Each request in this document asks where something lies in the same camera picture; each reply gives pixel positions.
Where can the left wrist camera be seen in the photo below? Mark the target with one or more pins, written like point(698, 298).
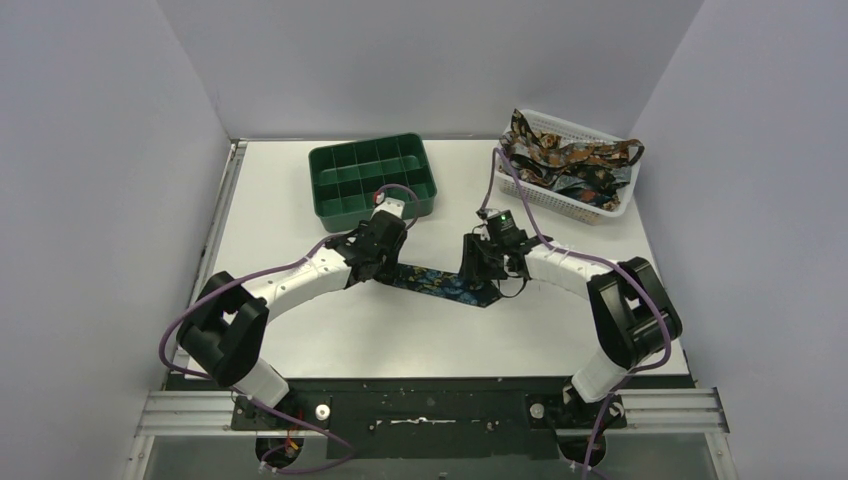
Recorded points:
point(391, 206)

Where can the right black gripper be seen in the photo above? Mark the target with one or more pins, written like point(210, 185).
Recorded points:
point(472, 266)

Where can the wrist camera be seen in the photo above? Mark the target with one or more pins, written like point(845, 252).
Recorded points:
point(391, 206)
point(485, 214)

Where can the green compartment tray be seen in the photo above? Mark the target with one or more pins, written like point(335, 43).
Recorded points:
point(345, 176)

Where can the white plastic basket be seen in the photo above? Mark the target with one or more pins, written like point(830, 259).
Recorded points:
point(511, 185)

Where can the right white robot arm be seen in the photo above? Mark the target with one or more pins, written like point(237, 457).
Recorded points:
point(632, 313)

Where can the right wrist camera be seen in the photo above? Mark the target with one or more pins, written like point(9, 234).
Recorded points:
point(485, 214)

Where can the blue patterned tie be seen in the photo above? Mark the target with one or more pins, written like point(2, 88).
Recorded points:
point(445, 285)

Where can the pile of patterned ties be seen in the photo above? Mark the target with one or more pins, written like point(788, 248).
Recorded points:
point(557, 159)

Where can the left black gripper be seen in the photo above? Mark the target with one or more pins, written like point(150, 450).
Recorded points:
point(382, 266)

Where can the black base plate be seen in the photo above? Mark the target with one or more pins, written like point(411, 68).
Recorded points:
point(440, 418)

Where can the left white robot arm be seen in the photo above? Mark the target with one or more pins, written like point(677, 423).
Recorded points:
point(223, 331)

